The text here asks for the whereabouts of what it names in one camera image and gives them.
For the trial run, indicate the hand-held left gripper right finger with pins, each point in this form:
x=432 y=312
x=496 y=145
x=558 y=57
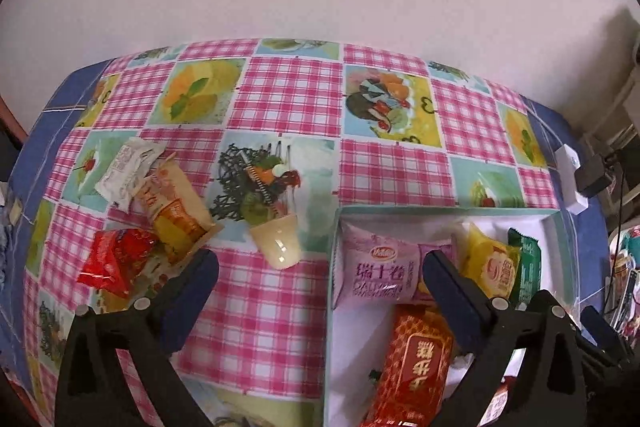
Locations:
x=450 y=302

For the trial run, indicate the white box with green rim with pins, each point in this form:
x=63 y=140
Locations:
x=360 y=342

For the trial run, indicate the yellow snack packet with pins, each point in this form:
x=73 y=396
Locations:
x=492 y=267

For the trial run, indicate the checked fruit-print tablecloth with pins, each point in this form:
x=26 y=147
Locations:
x=290 y=97

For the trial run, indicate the reddish board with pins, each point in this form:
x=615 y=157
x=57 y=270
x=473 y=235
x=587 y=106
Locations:
x=12 y=122

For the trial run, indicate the green snack packet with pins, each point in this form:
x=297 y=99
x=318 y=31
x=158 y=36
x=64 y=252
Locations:
x=527 y=267

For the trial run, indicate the red-orange rectangular snack packet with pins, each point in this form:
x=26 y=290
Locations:
x=415 y=367

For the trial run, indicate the black charger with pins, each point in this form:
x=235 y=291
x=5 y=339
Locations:
x=594 y=174

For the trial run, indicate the orange cake snack packet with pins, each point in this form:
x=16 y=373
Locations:
x=172 y=207

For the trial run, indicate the red triangular snack packet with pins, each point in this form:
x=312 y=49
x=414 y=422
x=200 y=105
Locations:
x=112 y=257

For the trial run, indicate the brown milk biscuit packet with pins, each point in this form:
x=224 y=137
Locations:
x=497 y=404

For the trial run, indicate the white snack packet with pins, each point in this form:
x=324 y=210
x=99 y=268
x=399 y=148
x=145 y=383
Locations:
x=125 y=167

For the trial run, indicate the cream jelly cup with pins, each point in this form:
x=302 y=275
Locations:
x=275 y=242

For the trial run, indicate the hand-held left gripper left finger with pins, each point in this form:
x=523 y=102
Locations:
x=192 y=292

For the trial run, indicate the purple snack packet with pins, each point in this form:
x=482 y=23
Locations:
x=375 y=272

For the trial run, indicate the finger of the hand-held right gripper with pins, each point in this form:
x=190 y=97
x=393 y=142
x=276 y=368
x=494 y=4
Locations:
x=602 y=342

